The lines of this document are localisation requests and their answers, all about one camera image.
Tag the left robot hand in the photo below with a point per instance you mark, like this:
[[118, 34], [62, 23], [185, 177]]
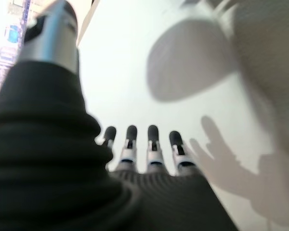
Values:
[[50, 156]]

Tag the large bright window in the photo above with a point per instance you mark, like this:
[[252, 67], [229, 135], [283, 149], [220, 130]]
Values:
[[4, 43]]

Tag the white duvet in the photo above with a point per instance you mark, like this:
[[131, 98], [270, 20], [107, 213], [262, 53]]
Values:
[[118, 72]]

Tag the beige woven bed runner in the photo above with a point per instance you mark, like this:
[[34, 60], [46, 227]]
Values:
[[267, 48]]

